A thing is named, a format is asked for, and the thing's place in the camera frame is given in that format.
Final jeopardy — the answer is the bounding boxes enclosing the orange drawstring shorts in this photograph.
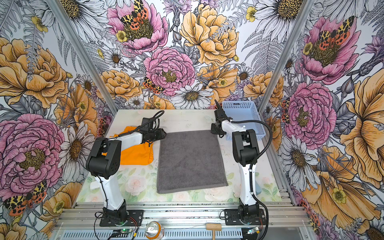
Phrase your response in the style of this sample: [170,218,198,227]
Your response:
[120,137,154,166]

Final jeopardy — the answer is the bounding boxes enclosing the grey garment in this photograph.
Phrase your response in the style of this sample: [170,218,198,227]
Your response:
[157,130,228,194]

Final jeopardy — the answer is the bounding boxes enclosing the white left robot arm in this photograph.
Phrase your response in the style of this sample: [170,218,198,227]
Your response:
[86,111,167,223]

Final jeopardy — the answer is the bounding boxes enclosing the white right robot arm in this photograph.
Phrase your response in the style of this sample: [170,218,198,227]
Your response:
[211,104,261,225]

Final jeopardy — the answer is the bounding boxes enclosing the light blue perforated laundry basket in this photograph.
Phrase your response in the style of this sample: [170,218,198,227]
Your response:
[222,101,266,140]

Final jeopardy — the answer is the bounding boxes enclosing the orange rimmed tape roll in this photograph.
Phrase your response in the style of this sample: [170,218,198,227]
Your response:
[145,221,165,240]

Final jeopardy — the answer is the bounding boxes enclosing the small wooden mallet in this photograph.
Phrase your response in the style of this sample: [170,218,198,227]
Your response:
[206,223,222,240]

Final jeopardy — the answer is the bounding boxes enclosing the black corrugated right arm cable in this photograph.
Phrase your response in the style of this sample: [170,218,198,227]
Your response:
[214,100,273,240]

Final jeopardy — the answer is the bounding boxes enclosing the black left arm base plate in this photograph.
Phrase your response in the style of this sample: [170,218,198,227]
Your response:
[100,210,144,227]

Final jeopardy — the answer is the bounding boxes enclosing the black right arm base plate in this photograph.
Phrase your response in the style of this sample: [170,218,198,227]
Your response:
[224,209,267,226]

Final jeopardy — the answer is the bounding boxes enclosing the aluminium front rail frame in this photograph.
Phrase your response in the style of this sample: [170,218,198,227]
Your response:
[50,203,316,240]

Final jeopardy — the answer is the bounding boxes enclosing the aluminium frame corner post right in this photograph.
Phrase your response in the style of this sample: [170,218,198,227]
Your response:
[258,1,314,112]

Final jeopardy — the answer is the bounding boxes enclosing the aluminium frame corner post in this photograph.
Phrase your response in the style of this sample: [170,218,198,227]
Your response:
[258,1,314,112]
[47,1,119,116]

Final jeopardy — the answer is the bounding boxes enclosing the aluminium frame corner post left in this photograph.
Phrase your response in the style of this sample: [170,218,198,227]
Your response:
[47,1,119,116]

